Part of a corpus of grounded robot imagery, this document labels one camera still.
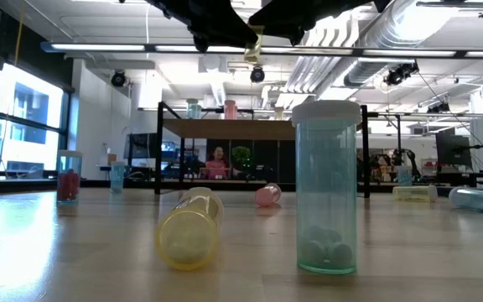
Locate person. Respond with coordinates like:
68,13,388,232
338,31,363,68
202,146,231,180

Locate black round spotlight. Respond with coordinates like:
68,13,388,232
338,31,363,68
110,70,127,88
249,65,267,84

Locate pink medicine bottle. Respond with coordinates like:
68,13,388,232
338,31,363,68
223,99,238,121
254,182,283,208

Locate black computer monitor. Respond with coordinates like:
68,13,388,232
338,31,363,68
123,133,158,160
435,133,473,168

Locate large window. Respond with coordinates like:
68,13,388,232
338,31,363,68
0,62,74,182

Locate blue medicine bottle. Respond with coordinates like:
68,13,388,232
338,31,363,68
110,161,127,195
449,186,483,216

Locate long ceiling light bar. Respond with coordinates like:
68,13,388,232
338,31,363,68
39,40,483,60

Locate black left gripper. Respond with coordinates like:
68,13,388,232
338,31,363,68
147,0,260,54

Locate wooden shelf with black legs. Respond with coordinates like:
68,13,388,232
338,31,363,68
154,102,371,199

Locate yellow hanging strap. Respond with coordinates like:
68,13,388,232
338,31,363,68
13,0,27,67

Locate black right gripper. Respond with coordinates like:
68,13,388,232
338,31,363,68
248,0,393,47

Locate green potted plant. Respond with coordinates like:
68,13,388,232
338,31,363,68
231,145,253,173

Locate red pill bottle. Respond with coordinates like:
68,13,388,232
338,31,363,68
56,149,84,206

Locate silver ventilation duct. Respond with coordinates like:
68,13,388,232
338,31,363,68
320,0,439,87

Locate black track light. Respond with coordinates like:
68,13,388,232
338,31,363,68
382,61,421,87
426,100,452,114

